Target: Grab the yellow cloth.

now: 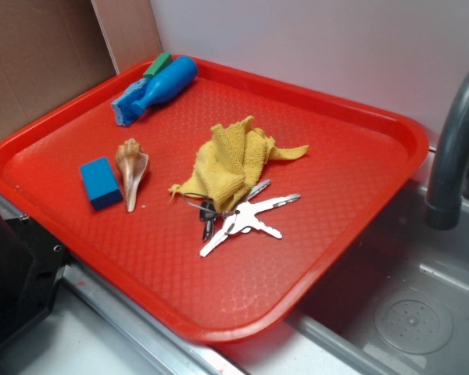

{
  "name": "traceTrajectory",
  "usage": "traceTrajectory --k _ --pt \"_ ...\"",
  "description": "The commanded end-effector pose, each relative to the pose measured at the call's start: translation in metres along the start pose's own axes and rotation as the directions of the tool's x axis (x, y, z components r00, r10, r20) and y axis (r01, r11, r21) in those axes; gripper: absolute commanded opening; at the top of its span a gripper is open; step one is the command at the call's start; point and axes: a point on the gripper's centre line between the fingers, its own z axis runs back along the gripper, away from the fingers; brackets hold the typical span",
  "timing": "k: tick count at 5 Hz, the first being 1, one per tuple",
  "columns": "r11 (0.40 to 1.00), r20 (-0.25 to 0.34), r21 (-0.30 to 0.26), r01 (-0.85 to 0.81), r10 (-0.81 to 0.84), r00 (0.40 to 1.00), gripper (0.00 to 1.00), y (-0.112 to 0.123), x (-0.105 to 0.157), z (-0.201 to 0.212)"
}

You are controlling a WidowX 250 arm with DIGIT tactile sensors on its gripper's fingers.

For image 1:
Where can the red plastic tray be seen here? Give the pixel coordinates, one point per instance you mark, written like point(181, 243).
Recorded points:
point(358, 159)

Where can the brown cardboard panel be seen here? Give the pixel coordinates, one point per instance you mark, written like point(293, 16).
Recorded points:
point(53, 51)

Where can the blue rectangular block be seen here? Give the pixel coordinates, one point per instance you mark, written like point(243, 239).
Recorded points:
point(100, 184)

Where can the silver key bunch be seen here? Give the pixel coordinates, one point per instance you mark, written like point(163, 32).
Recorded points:
point(242, 218)

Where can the blue plastic toy bottle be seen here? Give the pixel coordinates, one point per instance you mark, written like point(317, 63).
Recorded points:
point(167, 84)

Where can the tan conch seashell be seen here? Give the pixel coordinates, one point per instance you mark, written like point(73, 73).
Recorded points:
point(133, 164)

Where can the yellow microfiber cloth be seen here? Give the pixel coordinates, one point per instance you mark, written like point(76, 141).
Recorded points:
point(229, 165)

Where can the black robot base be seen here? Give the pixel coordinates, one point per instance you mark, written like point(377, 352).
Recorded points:
point(31, 265)

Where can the grey plastic sink basin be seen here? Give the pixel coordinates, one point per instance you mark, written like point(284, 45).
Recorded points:
point(396, 302)

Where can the green wooden block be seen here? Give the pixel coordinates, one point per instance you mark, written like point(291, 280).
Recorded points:
point(163, 60)

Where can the grey toy faucet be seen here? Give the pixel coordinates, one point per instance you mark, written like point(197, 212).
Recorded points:
point(449, 179)

